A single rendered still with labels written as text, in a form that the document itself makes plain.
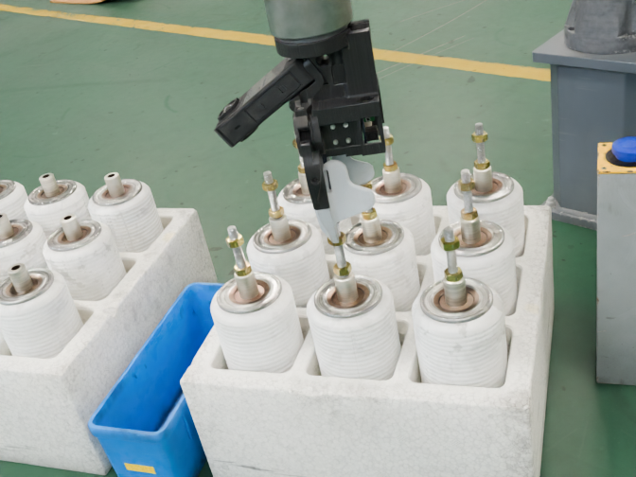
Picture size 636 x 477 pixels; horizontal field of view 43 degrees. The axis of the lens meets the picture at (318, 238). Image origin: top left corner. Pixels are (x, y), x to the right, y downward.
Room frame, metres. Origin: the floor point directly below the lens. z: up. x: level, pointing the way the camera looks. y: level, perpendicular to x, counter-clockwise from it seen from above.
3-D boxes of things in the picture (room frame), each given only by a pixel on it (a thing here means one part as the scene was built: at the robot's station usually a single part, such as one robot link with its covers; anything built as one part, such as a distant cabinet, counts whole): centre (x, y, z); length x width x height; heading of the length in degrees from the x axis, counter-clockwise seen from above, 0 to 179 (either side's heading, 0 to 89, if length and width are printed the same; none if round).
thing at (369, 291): (0.71, -0.02, 0.25); 0.08 x 0.08 x 0.01
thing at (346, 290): (0.71, -0.02, 0.26); 0.02 x 0.02 x 0.03
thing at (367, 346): (0.71, -0.02, 0.16); 0.10 x 0.10 x 0.18
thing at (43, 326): (0.88, 0.38, 0.16); 0.10 x 0.10 x 0.18
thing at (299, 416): (0.82, -0.07, 0.09); 0.39 x 0.39 x 0.18; 67
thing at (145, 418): (0.86, 0.21, 0.06); 0.30 x 0.11 x 0.12; 156
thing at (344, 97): (0.71, -0.04, 0.49); 0.09 x 0.08 x 0.12; 81
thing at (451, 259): (0.67, -0.13, 0.30); 0.01 x 0.01 x 0.08
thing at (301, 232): (0.87, 0.04, 0.25); 0.08 x 0.08 x 0.01
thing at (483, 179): (0.89, -0.22, 0.26); 0.02 x 0.02 x 0.03
